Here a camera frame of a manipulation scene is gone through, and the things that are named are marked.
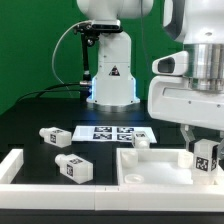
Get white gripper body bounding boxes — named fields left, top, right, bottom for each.
left=148, top=76, right=224, bottom=131

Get white square tabletop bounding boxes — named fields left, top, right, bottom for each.
left=117, top=148, right=224, bottom=185

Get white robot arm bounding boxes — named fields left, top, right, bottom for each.
left=77, top=0, right=224, bottom=132

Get white marker sheet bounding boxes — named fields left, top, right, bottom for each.
left=72, top=126, right=157, bottom=143

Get white U-shaped fence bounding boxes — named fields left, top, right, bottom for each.
left=0, top=149, right=224, bottom=212

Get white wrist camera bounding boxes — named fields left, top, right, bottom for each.
left=152, top=51, right=189, bottom=76

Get black cables on table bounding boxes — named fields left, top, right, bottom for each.
left=16, top=82, right=92, bottom=104

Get black camera on stand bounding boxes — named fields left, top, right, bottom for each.
left=73, top=20, right=123, bottom=87

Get grey camera cable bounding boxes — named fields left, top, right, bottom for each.
left=51, top=20, right=91, bottom=96

